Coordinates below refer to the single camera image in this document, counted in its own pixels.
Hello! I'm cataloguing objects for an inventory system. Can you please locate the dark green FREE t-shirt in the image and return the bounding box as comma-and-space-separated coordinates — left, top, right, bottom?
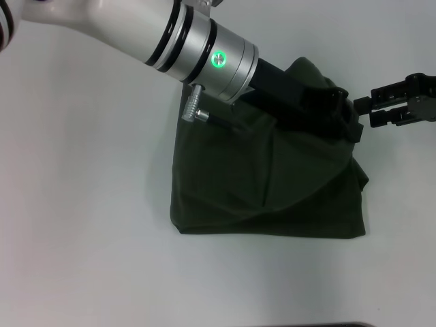
169, 56, 371, 236

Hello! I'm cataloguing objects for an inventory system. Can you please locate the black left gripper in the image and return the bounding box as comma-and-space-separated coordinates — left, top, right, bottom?
248, 57, 364, 142

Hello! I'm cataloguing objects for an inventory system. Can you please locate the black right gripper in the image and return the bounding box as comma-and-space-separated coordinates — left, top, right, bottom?
353, 72, 436, 129

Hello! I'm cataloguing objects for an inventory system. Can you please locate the gripper cable with metal plug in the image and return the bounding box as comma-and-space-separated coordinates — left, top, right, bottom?
181, 83, 250, 136

